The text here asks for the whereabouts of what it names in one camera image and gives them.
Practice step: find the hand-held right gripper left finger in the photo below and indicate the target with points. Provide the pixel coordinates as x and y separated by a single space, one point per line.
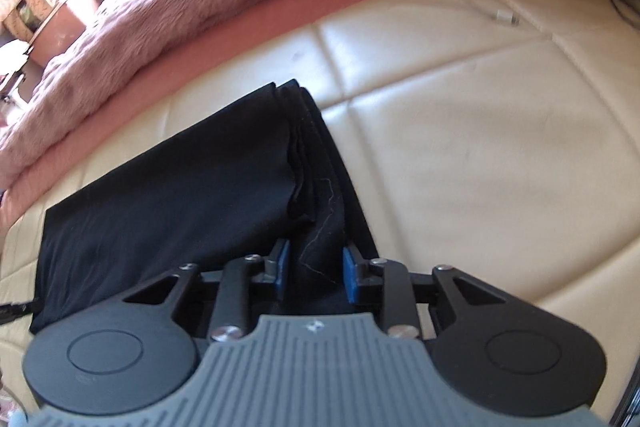
282 268

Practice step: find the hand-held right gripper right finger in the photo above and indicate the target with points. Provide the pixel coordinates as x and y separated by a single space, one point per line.
348 278

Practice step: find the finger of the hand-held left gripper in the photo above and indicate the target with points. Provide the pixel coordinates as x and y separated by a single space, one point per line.
15 310

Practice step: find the black pants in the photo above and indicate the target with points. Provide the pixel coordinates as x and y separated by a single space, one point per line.
175 207

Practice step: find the cream leather mattress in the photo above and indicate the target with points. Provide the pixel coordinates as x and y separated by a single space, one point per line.
475 132

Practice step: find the salmon bed sheet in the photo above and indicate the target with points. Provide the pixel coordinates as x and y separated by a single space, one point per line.
250 27

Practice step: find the brown storage bin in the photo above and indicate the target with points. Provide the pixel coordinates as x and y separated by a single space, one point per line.
67 29

